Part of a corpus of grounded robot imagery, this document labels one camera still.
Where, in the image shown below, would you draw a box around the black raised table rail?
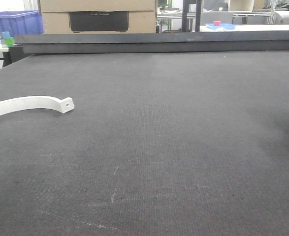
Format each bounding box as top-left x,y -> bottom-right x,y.
3,30 -> 289,65

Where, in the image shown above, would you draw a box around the shallow blue tray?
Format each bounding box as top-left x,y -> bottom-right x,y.
205,23 -> 236,30

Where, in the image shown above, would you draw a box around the blue and green stacked cups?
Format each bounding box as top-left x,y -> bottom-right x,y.
1,31 -> 15,47

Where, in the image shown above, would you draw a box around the white curved PVC pipe clamp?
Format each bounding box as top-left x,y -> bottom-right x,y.
0,96 -> 75,116

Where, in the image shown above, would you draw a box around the blue plastic crate on table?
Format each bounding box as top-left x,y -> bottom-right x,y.
0,10 -> 44,36

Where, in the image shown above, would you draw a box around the small pink cube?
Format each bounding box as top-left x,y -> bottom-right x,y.
213,21 -> 221,26

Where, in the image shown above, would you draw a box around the large cardboard Ecoflow box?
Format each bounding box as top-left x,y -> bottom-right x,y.
39,0 -> 157,34

